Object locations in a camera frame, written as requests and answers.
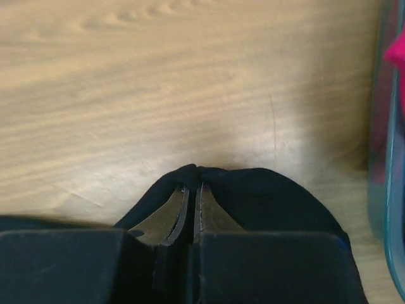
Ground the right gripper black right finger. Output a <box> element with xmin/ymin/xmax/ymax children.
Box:
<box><xmin>191</xmin><ymin>184</ymin><xmax>358</xmax><ymax>303</ymax></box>

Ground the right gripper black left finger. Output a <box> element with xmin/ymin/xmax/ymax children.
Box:
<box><xmin>1</xmin><ymin>186</ymin><xmax>190</xmax><ymax>303</ymax></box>

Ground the black t shirt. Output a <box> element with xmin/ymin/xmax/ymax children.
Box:
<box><xmin>0</xmin><ymin>163</ymin><xmax>370</xmax><ymax>304</ymax></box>

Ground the grey plastic bin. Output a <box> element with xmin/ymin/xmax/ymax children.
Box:
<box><xmin>368</xmin><ymin>1</ymin><xmax>404</xmax><ymax>297</ymax></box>

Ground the pink t shirt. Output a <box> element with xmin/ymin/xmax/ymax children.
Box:
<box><xmin>384</xmin><ymin>31</ymin><xmax>405</xmax><ymax>115</ymax></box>

